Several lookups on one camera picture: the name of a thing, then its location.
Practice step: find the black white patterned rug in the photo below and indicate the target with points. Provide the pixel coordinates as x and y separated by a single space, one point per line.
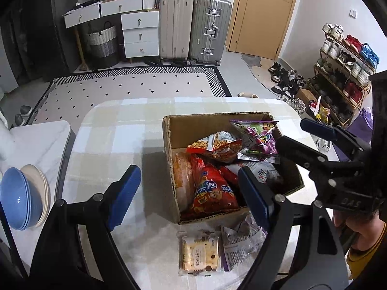
136 87

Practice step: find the checked tablecloth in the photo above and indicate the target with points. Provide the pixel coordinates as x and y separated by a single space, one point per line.
121 133

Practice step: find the grey slipper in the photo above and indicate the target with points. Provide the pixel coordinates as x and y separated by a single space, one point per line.
19 119
25 109

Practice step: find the person's right hand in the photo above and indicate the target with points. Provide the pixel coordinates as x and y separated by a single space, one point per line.
359 226

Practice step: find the white plate stack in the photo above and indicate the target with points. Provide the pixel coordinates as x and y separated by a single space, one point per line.
40 184

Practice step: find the row of shoes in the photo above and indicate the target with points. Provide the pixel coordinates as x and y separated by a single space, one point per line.
350 66

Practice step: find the beige slipper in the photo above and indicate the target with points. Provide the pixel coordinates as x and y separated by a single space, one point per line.
248 94

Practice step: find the purple snack bag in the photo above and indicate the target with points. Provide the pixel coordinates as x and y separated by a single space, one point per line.
260 136

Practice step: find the pile of shoes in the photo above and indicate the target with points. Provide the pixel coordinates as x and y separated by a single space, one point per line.
285 80

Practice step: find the white snack bag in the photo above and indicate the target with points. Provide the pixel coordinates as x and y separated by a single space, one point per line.
266 172

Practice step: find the white marble side table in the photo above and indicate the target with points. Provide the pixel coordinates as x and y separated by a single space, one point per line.
45 142

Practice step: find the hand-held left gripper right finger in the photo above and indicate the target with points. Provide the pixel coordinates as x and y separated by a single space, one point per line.
254 193

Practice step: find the small brown box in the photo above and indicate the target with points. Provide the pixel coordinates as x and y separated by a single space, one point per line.
305 96

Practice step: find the orange patterned snack bag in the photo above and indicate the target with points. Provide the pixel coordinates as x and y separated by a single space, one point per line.
217 150

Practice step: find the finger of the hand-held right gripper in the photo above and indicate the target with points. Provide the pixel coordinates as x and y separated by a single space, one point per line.
317 128
296 151

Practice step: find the wooden shoe rack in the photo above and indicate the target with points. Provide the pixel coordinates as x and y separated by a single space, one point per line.
364 92

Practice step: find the white drawer cabinet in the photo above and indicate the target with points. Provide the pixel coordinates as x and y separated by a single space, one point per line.
136 21

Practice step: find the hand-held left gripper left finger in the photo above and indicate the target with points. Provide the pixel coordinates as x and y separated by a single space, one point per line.
125 196

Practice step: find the clear biscuit packet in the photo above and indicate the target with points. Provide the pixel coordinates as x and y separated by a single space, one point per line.
198 253

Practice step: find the blue bowl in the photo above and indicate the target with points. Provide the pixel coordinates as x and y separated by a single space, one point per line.
18 196
33 222

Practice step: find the grey door mat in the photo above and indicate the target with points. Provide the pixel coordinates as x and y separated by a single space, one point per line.
255 63

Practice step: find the wooden door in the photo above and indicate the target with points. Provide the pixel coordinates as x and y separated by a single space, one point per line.
263 18

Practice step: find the orange clear snack packet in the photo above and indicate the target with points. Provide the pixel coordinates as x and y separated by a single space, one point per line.
181 181

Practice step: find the black cabinet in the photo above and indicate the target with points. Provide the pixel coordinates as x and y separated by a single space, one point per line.
30 27

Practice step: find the purple grey snack packet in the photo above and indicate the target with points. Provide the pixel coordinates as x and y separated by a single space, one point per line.
242 241

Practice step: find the purple plastic bag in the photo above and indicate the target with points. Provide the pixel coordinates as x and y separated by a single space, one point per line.
362 123

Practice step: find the silver suitcase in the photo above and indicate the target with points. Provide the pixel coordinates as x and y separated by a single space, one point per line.
208 30

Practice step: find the cream suitcase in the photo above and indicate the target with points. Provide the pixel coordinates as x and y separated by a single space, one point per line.
175 27

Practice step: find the red snack bag blue label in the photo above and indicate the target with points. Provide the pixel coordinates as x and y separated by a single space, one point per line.
211 193

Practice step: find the colourful plastic bag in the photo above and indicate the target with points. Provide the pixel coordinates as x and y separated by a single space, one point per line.
320 110

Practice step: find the brown cardboard box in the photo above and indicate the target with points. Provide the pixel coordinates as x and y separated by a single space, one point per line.
181 130

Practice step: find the white light switch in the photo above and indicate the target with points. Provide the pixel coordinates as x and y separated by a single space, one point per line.
352 13

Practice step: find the woven laundry basket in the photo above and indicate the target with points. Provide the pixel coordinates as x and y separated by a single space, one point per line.
102 45

